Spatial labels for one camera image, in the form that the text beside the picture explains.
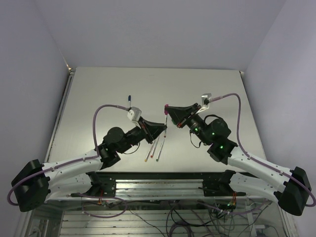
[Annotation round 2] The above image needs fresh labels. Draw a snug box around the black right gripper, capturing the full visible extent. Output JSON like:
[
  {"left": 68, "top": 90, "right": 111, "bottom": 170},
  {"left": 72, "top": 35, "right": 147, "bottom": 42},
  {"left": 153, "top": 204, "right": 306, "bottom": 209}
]
[{"left": 165, "top": 104, "right": 211, "bottom": 146}]

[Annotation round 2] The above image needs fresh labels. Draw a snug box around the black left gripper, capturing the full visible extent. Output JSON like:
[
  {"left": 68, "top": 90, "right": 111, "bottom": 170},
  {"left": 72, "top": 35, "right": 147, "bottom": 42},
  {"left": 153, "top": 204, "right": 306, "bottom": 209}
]
[{"left": 118, "top": 115, "right": 166, "bottom": 153}]

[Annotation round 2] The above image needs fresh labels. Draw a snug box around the white pen purple end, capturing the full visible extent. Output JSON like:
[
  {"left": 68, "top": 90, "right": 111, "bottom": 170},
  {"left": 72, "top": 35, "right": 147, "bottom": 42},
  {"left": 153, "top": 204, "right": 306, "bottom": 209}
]
[{"left": 164, "top": 109, "right": 168, "bottom": 138}]

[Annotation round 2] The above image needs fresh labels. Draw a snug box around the white pen red end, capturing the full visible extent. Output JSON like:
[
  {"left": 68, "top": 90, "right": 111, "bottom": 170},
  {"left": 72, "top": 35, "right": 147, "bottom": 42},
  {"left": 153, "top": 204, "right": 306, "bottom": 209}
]
[{"left": 150, "top": 138, "right": 159, "bottom": 158}]

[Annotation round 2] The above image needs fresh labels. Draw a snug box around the white pen yellow end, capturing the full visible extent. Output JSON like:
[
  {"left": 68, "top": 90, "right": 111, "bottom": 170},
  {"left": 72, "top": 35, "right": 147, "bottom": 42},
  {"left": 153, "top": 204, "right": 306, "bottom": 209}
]
[{"left": 144, "top": 143, "right": 154, "bottom": 162}]

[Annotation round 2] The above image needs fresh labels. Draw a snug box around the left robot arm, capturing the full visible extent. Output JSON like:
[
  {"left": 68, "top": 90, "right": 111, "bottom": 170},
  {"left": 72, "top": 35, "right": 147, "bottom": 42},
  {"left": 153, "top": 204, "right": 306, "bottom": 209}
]
[{"left": 11, "top": 118, "right": 167, "bottom": 212}]

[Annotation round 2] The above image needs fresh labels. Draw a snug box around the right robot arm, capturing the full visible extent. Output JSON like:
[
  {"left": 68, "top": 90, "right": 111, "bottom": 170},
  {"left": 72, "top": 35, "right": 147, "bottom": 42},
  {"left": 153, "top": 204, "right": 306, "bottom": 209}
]
[{"left": 164, "top": 103, "right": 312, "bottom": 216}]

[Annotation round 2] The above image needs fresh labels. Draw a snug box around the white pen green end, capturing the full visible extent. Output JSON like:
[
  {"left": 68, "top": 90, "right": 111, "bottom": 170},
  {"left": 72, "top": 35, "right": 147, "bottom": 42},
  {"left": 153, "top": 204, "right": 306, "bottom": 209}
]
[{"left": 156, "top": 138, "right": 165, "bottom": 162}]

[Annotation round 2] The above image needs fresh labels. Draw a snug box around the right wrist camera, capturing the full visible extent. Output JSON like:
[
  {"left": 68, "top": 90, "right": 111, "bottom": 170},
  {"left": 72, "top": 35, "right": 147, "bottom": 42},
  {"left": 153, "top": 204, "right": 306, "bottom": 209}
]
[{"left": 197, "top": 93, "right": 212, "bottom": 114}]

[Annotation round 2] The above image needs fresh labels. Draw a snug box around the aluminium frame rail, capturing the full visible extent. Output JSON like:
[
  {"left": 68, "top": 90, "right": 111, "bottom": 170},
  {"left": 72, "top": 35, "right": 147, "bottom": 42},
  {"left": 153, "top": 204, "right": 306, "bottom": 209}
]
[{"left": 43, "top": 177, "right": 275, "bottom": 202}]

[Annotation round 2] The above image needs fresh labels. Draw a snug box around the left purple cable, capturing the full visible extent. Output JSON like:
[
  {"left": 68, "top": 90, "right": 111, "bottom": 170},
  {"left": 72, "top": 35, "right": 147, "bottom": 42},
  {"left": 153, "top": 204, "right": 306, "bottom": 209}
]
[{"left": 6, "top": 104, "right": 131, "bottom": 206}]

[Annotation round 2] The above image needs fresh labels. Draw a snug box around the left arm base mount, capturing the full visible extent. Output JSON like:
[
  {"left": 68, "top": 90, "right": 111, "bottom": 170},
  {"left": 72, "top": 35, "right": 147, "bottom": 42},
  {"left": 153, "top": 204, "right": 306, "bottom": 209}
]
[{"left": 71, "top": 171, "right": 117, "bottom": 198}]

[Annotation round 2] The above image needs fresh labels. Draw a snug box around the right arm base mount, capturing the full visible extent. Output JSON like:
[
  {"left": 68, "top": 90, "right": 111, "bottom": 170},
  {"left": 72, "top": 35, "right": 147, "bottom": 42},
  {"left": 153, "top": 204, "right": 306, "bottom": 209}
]
[{"left": 198, "top": 170, "right": 237, "bottom": 197}]

